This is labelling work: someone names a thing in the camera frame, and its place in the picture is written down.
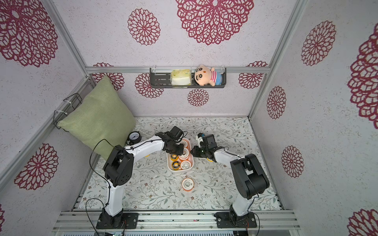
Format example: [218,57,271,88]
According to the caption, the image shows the black wire wall rack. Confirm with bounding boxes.
[53,93,83,129]

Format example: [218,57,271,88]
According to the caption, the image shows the yellow black tape roll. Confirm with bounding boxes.
[171,161,181,171]
[170,154,179,162]

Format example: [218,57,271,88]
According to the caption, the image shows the orange white tape roll bottom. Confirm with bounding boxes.
[181,178,195,192]

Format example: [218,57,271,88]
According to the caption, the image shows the aluminium front rail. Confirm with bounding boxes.
[52,210,300,232]

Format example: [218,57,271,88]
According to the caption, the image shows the black pressure gauge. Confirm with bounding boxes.
[126,131,142,146]

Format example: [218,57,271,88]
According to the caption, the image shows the plush doll striped shirt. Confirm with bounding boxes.
[194,65,222,87]

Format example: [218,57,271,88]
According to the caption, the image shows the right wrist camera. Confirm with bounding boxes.
[196,133,205,148]

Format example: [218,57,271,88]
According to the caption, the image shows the orange white tape roll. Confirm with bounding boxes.
[181,139,190,149]
[181,178,195,192]
[180,160,192,170]
[178,148,190,161]

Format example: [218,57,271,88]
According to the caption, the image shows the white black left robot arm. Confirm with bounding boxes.
[103,126,185,217]

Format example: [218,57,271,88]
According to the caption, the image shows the green square pillow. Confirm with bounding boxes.
[58,76,136,160]

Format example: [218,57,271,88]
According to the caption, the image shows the black wall shelf basket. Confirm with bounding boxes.
[150,67,227,89]

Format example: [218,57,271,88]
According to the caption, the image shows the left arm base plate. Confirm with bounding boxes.
[95,211,139,230]

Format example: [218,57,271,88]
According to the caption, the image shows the yellow green sponge pack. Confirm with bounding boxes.
[170,69,192,86]

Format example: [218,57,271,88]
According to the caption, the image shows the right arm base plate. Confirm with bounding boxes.
[214,211,258,229]

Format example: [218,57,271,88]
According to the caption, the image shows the white plastic storage box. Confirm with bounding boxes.
[166,138,194,173]

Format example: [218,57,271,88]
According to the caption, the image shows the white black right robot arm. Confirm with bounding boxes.
[191,133,270,218]

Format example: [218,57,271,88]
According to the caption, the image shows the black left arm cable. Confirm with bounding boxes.
[85,129,188,236]

